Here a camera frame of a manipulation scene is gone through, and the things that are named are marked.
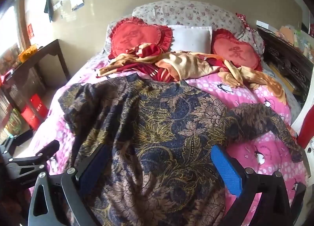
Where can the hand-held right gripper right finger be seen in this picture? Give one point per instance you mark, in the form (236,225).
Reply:
(227,172)

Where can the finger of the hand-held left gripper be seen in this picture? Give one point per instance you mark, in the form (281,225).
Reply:
(27,166)

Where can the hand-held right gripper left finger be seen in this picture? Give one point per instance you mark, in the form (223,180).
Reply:
(92,169)

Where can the blue gold paisley garment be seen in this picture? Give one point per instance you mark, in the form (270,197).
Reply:
(159,130)

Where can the pink penguin print blanket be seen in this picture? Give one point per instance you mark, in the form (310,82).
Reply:
(257,147)

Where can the red paper bag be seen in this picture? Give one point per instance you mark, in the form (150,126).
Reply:
(34,112)

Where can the orange plastic basket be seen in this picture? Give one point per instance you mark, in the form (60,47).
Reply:
(29,53)

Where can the dark wooden desk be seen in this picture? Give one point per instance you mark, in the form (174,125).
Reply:
(46,52)

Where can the orange and red blanket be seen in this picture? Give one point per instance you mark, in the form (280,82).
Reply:
(186,63)

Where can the red heart pillow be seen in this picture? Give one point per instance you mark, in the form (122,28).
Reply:
(235,52)
(137,36)

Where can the carved dark wooden cabinet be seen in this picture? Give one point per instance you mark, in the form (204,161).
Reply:
(284,61)

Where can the white pillow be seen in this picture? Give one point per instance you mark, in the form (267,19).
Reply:
(191,38)

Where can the window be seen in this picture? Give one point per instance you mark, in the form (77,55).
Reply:
(9,27)

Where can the pile of packets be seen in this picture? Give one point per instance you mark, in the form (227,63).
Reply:
(294,38)

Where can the red patterned tasselled cloth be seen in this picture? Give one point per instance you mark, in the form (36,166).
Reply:
(244,21)

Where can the dark hanging cloth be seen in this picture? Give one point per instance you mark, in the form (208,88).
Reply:
(49,7)

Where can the floral print pillow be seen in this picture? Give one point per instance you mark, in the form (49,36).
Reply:
(186,11)

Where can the red wall sign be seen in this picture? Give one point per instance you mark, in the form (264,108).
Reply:
(30,30)

